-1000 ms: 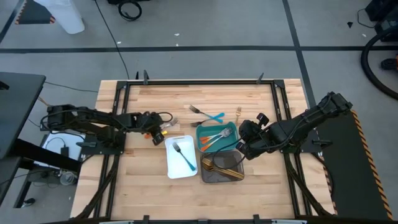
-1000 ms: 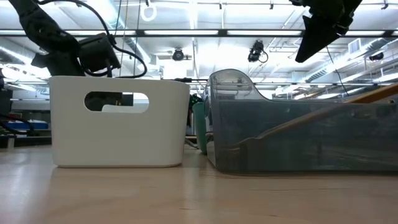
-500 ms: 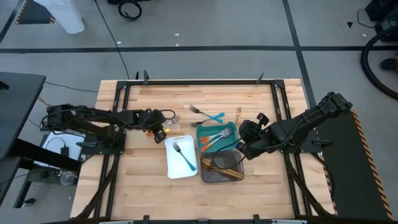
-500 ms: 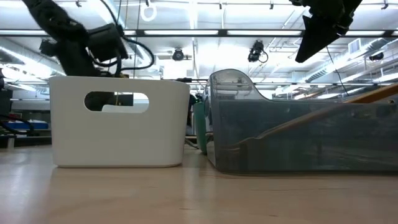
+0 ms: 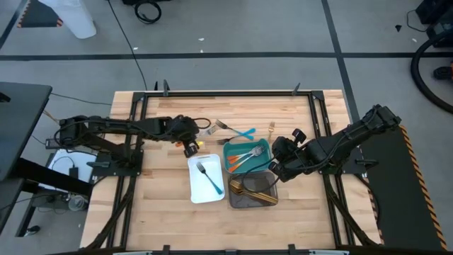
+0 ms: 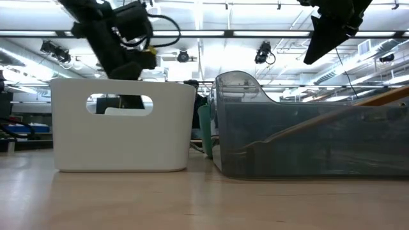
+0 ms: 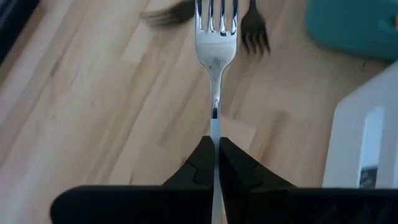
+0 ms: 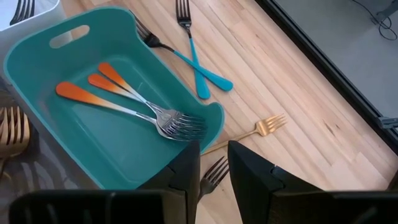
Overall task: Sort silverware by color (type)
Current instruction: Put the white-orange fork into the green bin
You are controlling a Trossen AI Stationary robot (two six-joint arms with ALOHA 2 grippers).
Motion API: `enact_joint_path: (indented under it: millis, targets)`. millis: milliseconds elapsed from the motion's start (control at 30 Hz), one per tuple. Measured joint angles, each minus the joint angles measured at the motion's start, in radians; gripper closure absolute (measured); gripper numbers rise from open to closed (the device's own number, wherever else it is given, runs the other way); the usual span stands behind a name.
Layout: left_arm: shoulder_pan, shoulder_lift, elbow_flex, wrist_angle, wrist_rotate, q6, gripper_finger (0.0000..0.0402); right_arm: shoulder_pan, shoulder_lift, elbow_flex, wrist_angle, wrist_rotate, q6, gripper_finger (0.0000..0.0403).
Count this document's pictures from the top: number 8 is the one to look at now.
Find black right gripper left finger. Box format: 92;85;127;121
138;141;201;224

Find black table clamp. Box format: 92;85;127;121
377;116;398;130

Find teal plastic bin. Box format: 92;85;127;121
2;6;225;190

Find grey translucent plastic bin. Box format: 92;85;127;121
0;76;105;200

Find teal-handled black fork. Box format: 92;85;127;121
197;156;230;203
9;0;36;26
129;9;234;93
175;0;211;100

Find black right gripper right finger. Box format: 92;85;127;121
228;140;323;224

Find white plastic bin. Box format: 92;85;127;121
0;0;65;34

